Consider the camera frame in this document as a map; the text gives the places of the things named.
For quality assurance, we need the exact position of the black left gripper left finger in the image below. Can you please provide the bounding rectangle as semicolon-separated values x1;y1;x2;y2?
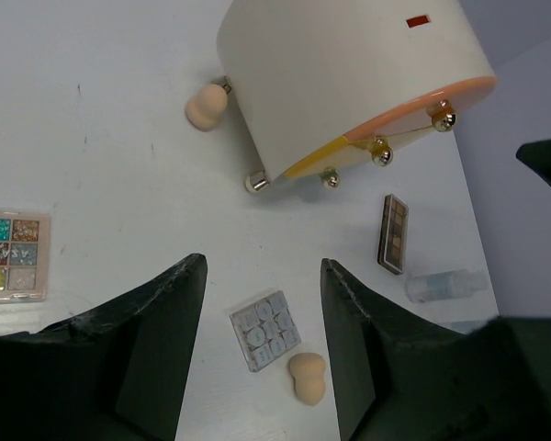
0;254;208;440

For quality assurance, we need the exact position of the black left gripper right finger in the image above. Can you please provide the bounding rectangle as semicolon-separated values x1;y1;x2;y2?
320;259;551;440

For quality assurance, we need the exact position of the beige gourd makeup sponge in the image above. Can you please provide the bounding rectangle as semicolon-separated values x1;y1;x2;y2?
288;353;326;406

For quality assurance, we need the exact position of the clear grey eyeshadow palette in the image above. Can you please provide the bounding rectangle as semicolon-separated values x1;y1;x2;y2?
229;290;301;373

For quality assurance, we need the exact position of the brown eyeshadow palette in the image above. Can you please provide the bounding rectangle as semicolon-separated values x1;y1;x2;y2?
377;194;409;275

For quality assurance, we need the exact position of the colourful glitter eyeshadow palette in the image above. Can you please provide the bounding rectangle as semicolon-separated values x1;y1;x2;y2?
0;210;51;304

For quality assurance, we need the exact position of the cream round drawer organizer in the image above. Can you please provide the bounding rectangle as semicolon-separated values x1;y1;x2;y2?
217;0;497;193

